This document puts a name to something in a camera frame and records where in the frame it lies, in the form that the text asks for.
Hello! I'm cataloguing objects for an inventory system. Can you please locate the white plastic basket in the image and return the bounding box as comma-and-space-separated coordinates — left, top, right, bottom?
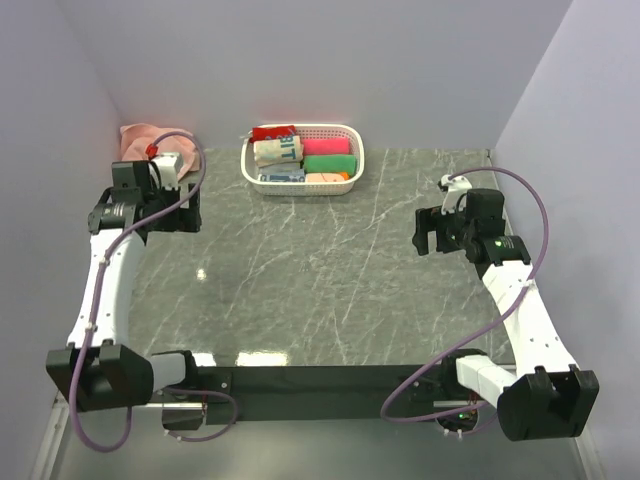
240, 123, 365, 197

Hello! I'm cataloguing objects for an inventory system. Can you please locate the beige printed rolled towel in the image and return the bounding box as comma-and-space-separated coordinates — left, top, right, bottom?
253, 135, 304, 167

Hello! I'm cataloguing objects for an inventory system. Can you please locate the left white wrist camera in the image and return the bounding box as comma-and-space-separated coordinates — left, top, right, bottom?
145, 144, 183, 190

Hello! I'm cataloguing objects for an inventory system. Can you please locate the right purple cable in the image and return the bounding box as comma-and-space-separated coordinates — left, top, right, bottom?
380, 167, 549, 426

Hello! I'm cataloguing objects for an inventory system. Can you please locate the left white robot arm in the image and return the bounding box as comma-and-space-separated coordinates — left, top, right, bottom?
46, 152, 201, 412

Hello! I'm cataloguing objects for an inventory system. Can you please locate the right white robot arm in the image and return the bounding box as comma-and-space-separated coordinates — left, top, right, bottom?
412, 188, 599, 441

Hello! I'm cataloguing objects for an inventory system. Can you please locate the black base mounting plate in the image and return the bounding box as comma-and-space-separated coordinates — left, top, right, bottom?
141, 363, 496, 427

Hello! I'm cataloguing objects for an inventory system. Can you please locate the peach orange rolled towel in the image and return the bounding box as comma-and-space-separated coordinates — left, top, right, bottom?
305, 172, 350, 183

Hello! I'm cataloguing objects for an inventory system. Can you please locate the red rolled towel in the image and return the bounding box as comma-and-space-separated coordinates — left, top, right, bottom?
250, 125, 297, 143

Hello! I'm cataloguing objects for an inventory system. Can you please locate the purple cable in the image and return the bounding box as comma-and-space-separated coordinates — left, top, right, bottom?
69, 128, 238, 454
380, 167, 549, 426

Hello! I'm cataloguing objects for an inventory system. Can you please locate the blue printed rolled towel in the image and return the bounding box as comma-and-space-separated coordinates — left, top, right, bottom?
258, 169, 306, 183

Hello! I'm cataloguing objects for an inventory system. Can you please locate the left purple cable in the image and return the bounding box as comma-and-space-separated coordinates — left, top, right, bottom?
69, 128, 238, 454

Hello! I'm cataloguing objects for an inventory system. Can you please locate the green rolled towel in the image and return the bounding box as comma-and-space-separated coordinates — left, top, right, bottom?
303, 154, 357, 177

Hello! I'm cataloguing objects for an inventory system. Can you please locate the hot pink rolled towel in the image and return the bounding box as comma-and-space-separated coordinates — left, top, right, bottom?
301, 137, 351, 156

